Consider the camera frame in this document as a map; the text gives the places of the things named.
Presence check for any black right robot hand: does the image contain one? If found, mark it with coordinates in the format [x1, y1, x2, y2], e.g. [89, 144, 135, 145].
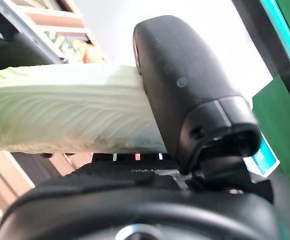
[0, 14, 286, 240]

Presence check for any long napa cabbage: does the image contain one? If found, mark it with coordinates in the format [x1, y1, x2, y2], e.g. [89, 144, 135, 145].
[0, 64, 170, 154]

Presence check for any orange pumpkin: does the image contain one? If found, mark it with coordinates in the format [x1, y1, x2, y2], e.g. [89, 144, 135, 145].
[72, 41, 106, 65]

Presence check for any green striped pumpkin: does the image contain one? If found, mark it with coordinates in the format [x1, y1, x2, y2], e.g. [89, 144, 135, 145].
[44, 31, 76, 60]

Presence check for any wooden display stand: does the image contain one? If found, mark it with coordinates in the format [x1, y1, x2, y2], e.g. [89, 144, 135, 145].
[0, 0, 106, 221]

